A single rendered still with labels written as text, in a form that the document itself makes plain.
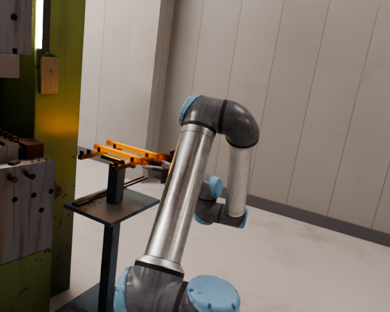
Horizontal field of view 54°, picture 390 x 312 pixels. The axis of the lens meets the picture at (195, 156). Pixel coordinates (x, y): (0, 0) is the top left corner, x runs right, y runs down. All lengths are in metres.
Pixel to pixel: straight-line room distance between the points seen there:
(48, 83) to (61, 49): 0.18
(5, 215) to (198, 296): 1.03
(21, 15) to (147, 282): 1.15
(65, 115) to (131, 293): 1.19
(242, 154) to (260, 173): 2.62
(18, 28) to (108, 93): 3.01
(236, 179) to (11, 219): 0.98
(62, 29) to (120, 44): 2.59
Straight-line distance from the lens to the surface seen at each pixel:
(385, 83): 3.71
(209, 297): 1.06
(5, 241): 1.88
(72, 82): 2.06
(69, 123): 2.09
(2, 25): 1.71
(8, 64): 1.73
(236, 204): 1.57
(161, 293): 1.09
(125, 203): 2.02
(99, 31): 4.74
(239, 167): 1.39
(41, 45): 1.91
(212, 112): 1.24
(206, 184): 1.65
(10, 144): 1.79
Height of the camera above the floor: 1.48
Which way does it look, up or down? 15 degrees down
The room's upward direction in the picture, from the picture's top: 8 degrees clockwise
